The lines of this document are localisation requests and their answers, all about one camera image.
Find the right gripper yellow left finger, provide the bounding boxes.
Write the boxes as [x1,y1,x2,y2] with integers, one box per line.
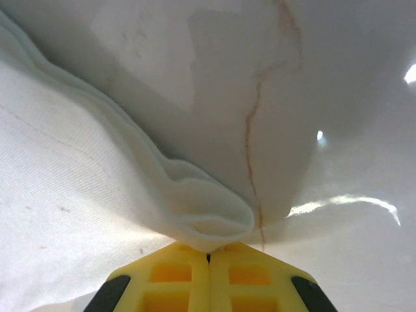
[84,242,209,312]

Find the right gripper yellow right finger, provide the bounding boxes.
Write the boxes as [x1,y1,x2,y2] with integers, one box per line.
[207,242,339,312]

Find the white t-shirt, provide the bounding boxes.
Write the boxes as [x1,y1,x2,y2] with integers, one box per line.
[0,0,416,312]

